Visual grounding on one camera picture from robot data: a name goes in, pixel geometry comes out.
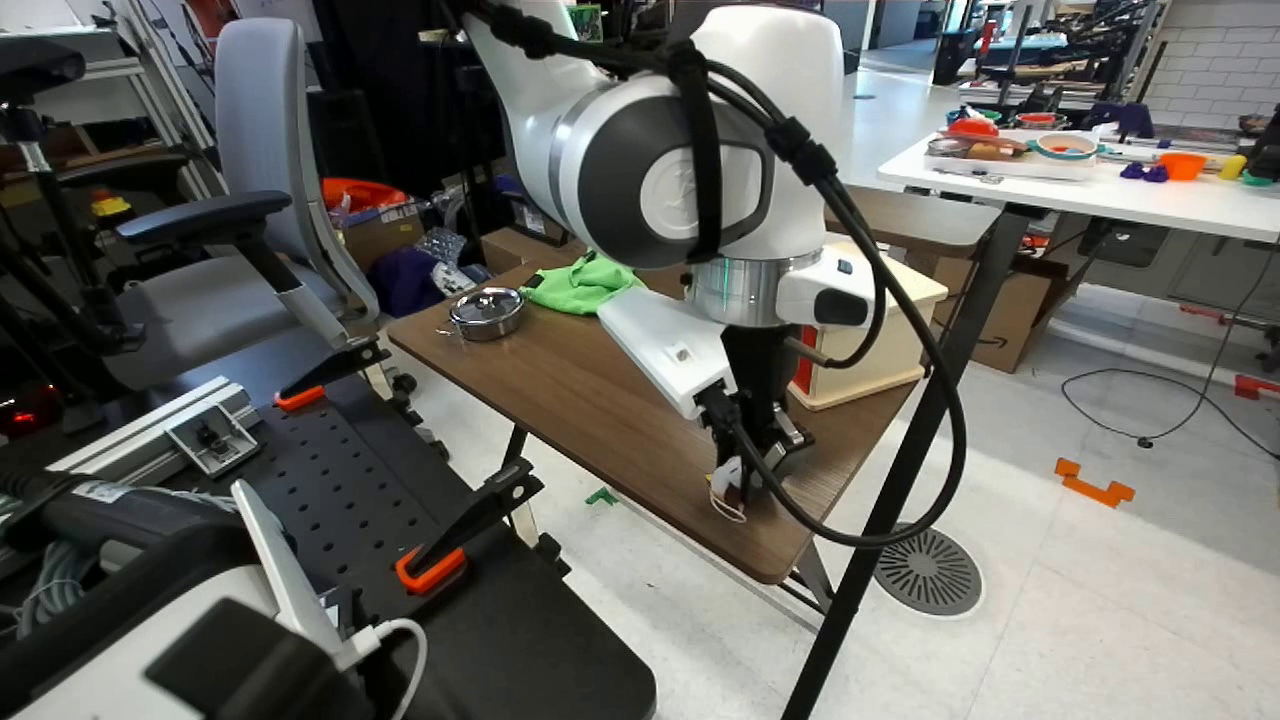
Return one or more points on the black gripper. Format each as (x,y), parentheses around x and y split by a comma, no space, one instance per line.
(763,368)

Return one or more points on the grey armchair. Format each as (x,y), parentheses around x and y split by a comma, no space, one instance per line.
(260,257)

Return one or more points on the black clamp orange handle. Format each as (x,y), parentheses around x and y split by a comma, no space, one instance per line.
(433,565)

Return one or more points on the orange floor marker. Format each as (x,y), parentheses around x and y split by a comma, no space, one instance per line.
(1110,494)

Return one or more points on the brown table with black frame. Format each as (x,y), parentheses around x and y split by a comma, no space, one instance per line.
(572,388)

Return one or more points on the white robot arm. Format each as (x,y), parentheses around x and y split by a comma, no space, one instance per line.
(699,153)

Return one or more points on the cardboard box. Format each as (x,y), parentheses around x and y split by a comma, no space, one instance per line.
(1020,306)

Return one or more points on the white table with clutter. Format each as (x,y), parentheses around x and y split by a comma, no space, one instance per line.
(1071,172)

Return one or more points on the steel pot with lid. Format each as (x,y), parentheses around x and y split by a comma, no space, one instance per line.
(487,314)

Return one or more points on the green cloth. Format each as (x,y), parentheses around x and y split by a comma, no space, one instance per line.
(581,285)

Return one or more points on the round floor drain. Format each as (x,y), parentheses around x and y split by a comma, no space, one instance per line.
(928,574)

